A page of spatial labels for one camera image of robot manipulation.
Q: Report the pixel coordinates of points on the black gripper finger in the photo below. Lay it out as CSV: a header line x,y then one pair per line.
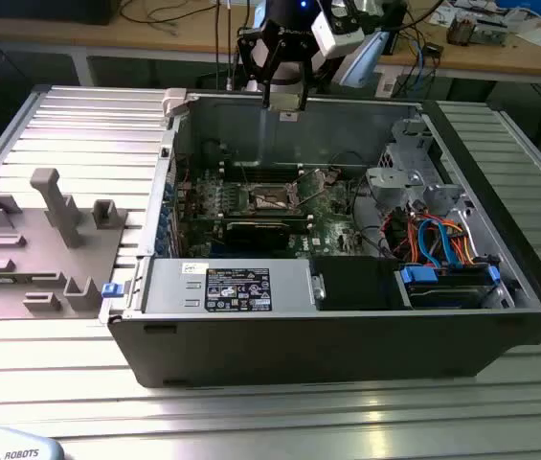
x,y
306,72
246,57

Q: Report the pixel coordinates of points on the black RAM slot white clips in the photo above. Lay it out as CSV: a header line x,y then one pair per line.
x,y
258,166
258,177

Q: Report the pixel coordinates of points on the white case label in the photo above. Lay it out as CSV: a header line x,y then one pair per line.
x,y
288,115

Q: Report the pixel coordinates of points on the pale blue teach pendant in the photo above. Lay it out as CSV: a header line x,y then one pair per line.
x,y
11,448

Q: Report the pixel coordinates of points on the white paper tag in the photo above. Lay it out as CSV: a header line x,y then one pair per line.
x,y
387,82

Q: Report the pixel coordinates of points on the blue disk carrier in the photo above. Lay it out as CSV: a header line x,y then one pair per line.
x,y
418,277

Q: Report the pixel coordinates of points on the CPU socket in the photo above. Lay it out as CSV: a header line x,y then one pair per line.
x,y
270,195

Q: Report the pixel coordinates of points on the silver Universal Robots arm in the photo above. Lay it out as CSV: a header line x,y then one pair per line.
x,y
368,52

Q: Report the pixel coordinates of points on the black box on desk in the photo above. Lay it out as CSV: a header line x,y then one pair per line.
x,y
45,9

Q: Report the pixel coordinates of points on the blue box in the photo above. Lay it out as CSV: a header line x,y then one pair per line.
x,y
526,5

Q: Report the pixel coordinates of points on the white papers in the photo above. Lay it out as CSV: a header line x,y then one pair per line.
x,y
540,37

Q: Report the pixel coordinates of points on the black graphics card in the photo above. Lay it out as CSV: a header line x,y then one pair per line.
x,y
255,235

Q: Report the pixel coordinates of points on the small metal device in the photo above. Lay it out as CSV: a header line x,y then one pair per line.
x,y
490,32

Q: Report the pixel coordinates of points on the small metal heatsink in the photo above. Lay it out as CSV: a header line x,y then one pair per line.
x,y
461,29

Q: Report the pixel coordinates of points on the blue expansion card retainer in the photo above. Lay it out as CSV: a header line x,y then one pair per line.
x,y
165,215

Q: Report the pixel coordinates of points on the grey hard disk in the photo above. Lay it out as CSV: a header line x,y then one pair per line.
x,y
447,293

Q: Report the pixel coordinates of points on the black upright box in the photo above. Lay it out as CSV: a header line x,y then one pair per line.
x,y
396,19

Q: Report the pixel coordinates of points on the grey metal drive cage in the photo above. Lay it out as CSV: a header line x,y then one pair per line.
x,y
389,179

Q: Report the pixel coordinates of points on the beige case release latch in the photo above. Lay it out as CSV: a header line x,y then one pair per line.
x,y
175,100

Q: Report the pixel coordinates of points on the wooden desk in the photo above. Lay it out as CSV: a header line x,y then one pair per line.
x,y
155,36

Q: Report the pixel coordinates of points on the grey power supply unit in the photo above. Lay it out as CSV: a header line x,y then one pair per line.
x,y
169,287

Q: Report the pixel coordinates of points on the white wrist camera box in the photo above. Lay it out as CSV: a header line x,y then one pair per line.
x,y
342,40

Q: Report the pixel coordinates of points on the green motherboard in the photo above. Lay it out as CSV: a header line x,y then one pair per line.
x,y
327,225

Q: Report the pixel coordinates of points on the grey parts rack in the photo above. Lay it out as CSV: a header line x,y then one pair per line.
x,y
35,268

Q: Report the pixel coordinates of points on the blue plastic case latch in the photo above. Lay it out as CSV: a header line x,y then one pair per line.
x,y
110,290

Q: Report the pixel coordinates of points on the black PC case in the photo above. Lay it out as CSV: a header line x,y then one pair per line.
x,y
299,350

